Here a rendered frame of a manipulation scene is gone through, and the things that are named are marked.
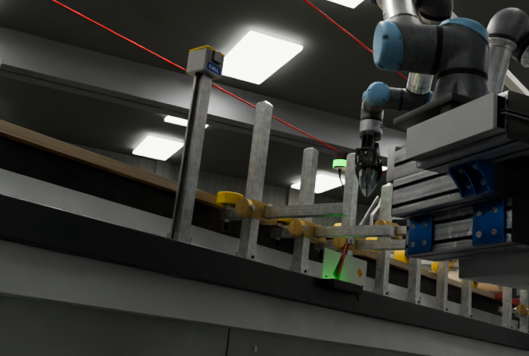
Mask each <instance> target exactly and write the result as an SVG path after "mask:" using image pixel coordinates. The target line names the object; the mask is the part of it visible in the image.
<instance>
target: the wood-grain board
mask: <svg viewBox="0 0 529 356"><path fill-rule="evenodd" d="M0 136H2V137H5V138H7V139H11V140H14V141H17V142H19V143H23V144H26V145H29V146H33V147H35V148H38V149H40V150H44V151H47V152H50V153H52V154H56V155H59V156H62V157H64V158H68V159H71V160H73V161H78V162H80V163H83V164H85V165H89V166H92V167H95V168H97V169H101V170H104V171H106V172H111V173H113V174H116V175H118V176H122V177H125V178H128V179H130V180H134V181H137V182H139V183H141V184H145V185H148V186H151V187H155V188H157V189H160V190H162V191H167V192H169V193H172V194H174V195H176V190H177V185H178V182H176V181H174V180H170V179H167V178H164V177H163V176H159V175H156V174H153V173H151V172H147V171H145V170H142V169H139V168H136V167H134V166H131V165H127V164H125V163H123V162H120V161H116V160H113V159H112V158H108V157H105V156H102V155H100V154H96V153H94V152H91V151H89V150H85V149H83V148H80V147H77V146H73V145H72V144H69V143H65V142H62V141H61V140H58V139H54V138H51V137H49V136H47V135H43V134H40V133H38V132H34V131H32V130H29V129H26V128H22V127H21V126H18V125H15V124H11V123H9V122H7V121H3V120H0ZM195 201H196V202H200V203H202V204H205V205H207V206H211V207H214V208H217V209H219V210H220V209H224V207H222V206H218V205H217V204H216V195H212V194H210V193H207V192H204V191H201V190H198V189H196V194H195ZM358 256H361V257H363V258H367V259H370V260H373V261H376V258H377V253H376V252H374V251H372V250H366V255H358ZM390 266H391V267H394V268H396V269H400V270H403V271H406V272H409V264H408V263H405V262H403V261H399V260H397V259H394V258H390ZM420 276H422V277H424V278H427V279H429V280H433V281H436V282H437V274H436V273H433V272H430V271H427V270H425V269H421V274H420ZM448 286H451V287H455V288H457V289H460V290H461V282H459V281H456V280H452V279H450V278H448ZM472 294H474V295H478V296H481V297H484V298H486V299H490V300H493V301H495V302H499V303H501V301H500V300H496V299H495V294H492V293H490V292H488V291H484V290H481V289H478V288H476V287H472Z"/></svg>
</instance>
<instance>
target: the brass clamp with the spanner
mask: <svg viewBox="0 0 529 356"><path fill-rule="evenodd" d="M346 239H347V238H334V240H333V243H334V245H335V246H336V249H337V250H345V249H346V244H347V243H346ZM358 240H364V239H360V238H358V237H356V238H355V239H354V245H349V247H348V250H351V251H353V255H366V250H358V249H357V241H358Z"/></svg>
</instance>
